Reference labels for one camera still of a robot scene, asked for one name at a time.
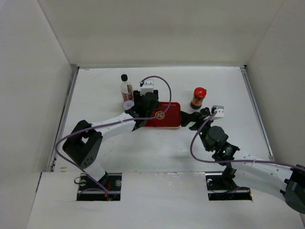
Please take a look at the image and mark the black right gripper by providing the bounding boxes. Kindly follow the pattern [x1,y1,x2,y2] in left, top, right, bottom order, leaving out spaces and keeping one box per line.
[180,110,216,151]

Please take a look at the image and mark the white-lid spice jar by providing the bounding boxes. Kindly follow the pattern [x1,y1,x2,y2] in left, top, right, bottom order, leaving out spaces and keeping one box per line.
[123,100,134,111]

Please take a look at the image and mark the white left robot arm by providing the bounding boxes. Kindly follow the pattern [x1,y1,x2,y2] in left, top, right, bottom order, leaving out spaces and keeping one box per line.
[62,90,159,190]

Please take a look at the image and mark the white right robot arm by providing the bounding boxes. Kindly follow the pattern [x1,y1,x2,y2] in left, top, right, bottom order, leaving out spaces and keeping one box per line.
[180,105,305,214]

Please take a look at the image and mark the red lacquer tray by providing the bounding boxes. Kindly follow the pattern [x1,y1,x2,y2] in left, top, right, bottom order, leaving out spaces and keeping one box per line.
[144,102,181,128]

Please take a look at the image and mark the soy sauce glass bottle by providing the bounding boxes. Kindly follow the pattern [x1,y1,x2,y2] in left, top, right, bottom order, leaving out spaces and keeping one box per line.
[121,74,133,102]

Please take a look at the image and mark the red-lid chili sauce jar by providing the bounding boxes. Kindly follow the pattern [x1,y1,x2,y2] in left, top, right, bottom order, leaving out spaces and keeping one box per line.
[190,87,207,109]

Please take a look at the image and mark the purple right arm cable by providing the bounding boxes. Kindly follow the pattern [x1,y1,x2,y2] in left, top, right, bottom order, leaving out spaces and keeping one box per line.
[190,112,305,174]

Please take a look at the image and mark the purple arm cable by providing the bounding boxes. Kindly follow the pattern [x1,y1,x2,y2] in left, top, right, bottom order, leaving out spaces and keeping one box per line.
[54,75,173,195]
[190,112,305,174]

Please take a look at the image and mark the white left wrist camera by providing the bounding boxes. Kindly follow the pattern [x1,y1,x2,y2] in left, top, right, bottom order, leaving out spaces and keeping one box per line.
[140,79,154,96]

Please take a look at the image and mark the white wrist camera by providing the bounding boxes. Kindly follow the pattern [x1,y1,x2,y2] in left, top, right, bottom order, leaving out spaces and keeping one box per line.
[211,105,224,120]
[140,79,154,96]

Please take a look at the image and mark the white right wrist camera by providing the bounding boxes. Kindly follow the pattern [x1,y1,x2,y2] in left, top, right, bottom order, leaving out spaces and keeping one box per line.
[211,105,224,120]

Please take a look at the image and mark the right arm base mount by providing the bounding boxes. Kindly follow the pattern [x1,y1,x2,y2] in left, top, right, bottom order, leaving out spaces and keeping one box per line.
[205,172,252,201]

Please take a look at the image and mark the right aluminium frame rail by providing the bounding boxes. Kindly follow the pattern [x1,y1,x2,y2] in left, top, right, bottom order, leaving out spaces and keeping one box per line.
[240,65,275,161]

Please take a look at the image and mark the aluminium frame rail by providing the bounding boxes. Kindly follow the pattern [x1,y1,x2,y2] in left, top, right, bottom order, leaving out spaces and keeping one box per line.
[240,65,275,161]
[46,64,79,172]

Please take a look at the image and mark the left aluminium frame rail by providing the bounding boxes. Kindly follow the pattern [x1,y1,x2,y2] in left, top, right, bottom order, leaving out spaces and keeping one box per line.
[46,64,79,172]

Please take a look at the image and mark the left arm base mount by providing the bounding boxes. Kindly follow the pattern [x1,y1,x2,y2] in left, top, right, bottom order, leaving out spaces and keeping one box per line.
[74,173,122,201]

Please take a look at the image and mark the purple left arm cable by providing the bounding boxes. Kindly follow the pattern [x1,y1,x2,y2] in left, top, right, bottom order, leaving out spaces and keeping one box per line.
[54,75,173,195]

